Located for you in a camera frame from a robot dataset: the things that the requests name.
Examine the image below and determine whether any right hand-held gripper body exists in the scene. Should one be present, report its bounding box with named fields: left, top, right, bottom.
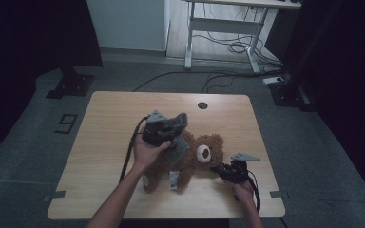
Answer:
left=221, top=153, right=261, bottom=184

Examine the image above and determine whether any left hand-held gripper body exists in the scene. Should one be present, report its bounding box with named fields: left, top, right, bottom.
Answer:
left=142, top=109, right=177, bottom=147

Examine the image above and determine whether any brown teddy bear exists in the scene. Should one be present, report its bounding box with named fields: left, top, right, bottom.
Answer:
left=142, top=127, right=225, bottom=195

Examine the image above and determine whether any grey cloth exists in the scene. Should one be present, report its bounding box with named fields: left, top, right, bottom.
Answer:
left=163, top=112, right=191, bottom=163

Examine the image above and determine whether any person's right hand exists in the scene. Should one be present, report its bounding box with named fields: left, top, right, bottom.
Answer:
left=232, top=180, right=257, bottom=204

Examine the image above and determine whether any person's left hand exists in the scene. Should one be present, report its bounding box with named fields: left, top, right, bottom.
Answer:
left=132, top=134, right=172, bottom=175

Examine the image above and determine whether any black stand base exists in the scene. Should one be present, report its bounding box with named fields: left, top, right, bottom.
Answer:
left=46, top=66, right=95, bottom=100
left=269, top=79, right=316, bottom=112

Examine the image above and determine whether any white power strip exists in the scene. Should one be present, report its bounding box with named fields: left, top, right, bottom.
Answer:
left=262, top=76, right=285, bottom=86

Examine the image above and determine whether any white desk with metal legs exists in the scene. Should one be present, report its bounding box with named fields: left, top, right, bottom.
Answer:
left=183, top=0, right=302, bottom=74

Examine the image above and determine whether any dark curtain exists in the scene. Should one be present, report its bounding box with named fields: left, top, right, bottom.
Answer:
left=0, top=0, right=103, bottom=167
left=281, top=0, right=365, bottom=210

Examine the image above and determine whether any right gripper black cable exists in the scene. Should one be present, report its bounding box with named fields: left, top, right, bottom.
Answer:
left=234, top=170, right=261, bottom=213

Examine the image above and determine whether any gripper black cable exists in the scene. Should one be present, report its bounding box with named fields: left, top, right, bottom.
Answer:
left=234, top=170, right=261, bottom=213
left=119, top=116, right=150, bottom=184

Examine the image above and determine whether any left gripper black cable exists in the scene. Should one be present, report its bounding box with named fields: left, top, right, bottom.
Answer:
left=119, top=116, right=150, bottom=184

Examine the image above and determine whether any long black floor cable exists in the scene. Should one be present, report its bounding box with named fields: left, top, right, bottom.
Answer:
left=132, top=69, right=283, bottom=93

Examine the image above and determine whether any bundle of black cables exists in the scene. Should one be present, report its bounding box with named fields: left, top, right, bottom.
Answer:
left=192, top=3, right=283, bottom=69

